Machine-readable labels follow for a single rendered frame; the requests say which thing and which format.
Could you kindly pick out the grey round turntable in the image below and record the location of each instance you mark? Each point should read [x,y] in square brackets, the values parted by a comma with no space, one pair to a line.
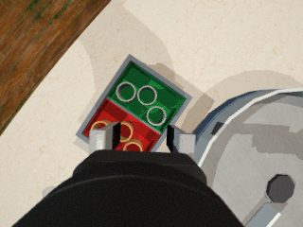
[257,160]

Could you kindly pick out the bronze bushing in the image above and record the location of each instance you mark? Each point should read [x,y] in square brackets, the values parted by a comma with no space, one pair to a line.
[133,141]
[95,125]
[124,139]

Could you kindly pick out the grey metal sleeve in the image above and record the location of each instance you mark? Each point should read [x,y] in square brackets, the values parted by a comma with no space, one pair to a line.
[119,88]
[163,117]
[149,88]

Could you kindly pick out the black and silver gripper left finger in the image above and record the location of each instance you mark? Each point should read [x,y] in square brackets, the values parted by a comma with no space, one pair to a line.
[107,137]

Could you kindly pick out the grey crate with red and green compartments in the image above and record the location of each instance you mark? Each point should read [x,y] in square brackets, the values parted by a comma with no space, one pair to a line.
[169,97]

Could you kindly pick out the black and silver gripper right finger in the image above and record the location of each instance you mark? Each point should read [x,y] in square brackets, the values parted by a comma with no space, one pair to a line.
[180,142]

